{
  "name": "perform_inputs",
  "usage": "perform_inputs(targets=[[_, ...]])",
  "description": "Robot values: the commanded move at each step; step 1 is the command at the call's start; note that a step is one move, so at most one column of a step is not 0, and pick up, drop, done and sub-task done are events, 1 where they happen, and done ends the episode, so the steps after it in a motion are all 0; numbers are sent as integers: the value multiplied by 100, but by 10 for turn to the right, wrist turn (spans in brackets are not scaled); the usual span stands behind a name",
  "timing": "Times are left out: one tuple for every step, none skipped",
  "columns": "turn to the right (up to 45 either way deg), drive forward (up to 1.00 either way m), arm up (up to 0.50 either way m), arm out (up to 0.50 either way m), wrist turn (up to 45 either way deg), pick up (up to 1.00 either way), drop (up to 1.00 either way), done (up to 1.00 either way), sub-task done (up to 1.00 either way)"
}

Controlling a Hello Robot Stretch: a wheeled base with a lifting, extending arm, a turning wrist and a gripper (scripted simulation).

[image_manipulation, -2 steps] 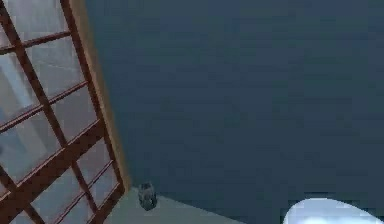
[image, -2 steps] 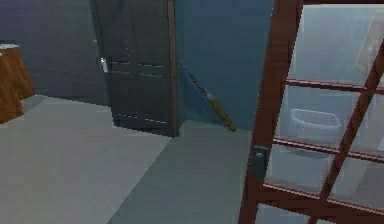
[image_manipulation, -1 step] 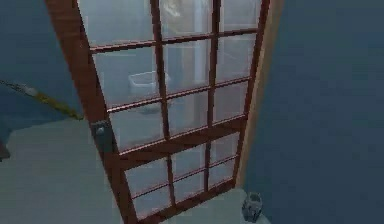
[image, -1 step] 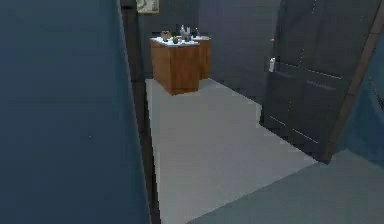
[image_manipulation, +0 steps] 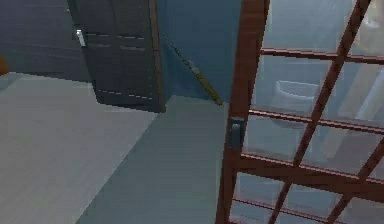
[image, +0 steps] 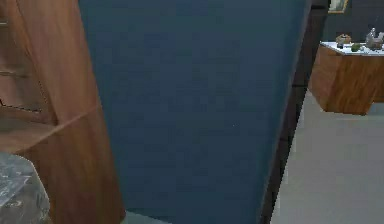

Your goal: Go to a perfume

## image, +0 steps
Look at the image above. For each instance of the brown wooden shelf unit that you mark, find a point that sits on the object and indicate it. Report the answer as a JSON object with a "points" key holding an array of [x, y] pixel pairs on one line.
{"points": [[73, 100]]}

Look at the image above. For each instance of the wooden counter with white top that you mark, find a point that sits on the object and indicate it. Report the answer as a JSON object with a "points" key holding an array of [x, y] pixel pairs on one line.
{"points": [[346, 80]]}

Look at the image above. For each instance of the brown round pot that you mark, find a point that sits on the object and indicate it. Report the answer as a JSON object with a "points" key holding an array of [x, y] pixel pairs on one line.
{"points": [[343, 39]]}

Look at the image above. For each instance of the green round object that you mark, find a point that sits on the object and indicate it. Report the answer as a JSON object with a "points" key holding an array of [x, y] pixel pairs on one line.
{"points": [[355, 47]]}

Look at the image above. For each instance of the grey crinkled plastic bag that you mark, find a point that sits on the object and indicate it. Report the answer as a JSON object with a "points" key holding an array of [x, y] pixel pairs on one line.
{"points": [[18, 193]]}

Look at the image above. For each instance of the framed wall picture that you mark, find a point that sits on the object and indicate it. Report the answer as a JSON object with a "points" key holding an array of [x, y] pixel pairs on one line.
{"points": [[338, 5]]}

